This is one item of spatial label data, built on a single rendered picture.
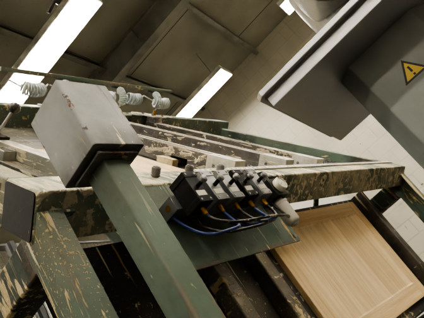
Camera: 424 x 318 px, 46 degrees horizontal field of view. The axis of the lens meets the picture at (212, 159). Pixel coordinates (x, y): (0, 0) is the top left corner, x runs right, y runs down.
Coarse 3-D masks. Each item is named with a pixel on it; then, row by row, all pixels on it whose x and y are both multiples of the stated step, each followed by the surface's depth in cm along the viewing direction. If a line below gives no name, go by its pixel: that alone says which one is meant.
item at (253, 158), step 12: (120, 96) 255; (120, 108) 257; (144, 132) 241; (156, 132) 236; (168, 132) 231; (192, 144) 222; (204, 144) 218; (216, 144) 214; (228, 144) 216; (240, 156) 206; (252, 156) 202; (264, 156) 198; (276, 156) 197
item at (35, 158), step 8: (0, 144) 153; (8, 144) 150; (16, 144) 152; (16, 152) 147; (24, 152) 145; (32, 152) 143; (40, 152) 145; (16, 160) 147; (24, 160) 145; (32, 160) 142; (40, 160) 139; (48, 160) 137; (40, 168) 139; (48, 168) 137; (56, 176) 135
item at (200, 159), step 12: (144, 144) 193; (156, 144) 189; (168, 144) 185; (180, 144) 189; (156, 156) 189; (168, 156) 185; (180, 156) 182; (192, 156) 178; (204, 156) 174; (216, 156) 171; (228, 156) 174
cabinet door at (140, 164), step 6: (42, 150) 161; (138, 156) 179; (132, 162) 166; (138, 162) 168; (144, 162) 169; (150, 162) 170; (156, 162) 172; (132, 168) 155; (138, 168) 156; (144, 168) 158; (150, 168) 159; (162, 168) 163; (168, 168) 163; (174, 168) 165; (180, 168) 166
